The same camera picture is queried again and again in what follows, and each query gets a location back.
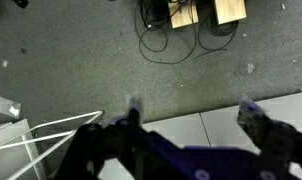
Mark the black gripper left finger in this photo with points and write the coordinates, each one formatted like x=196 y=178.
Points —
x=104 y=146

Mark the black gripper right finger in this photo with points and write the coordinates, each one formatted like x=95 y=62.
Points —
x=267 y=133

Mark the grey base cabinet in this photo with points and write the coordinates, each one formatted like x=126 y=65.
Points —
x=217 y=123

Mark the white paper scrap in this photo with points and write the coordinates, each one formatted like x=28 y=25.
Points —
x=4 y=63
x=250 y=68

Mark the light grey flat panel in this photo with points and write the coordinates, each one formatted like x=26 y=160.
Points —
x=11 y=160

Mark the clear plastic bag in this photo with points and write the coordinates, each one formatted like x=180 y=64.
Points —
x=4 y=106

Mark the wide wooden block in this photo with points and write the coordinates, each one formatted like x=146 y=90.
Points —
x=229 y=10

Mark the narrow wooden block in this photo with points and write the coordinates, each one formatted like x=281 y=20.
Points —
x=182 y=16

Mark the black chair caster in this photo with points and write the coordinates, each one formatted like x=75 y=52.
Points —
x=21 y=3

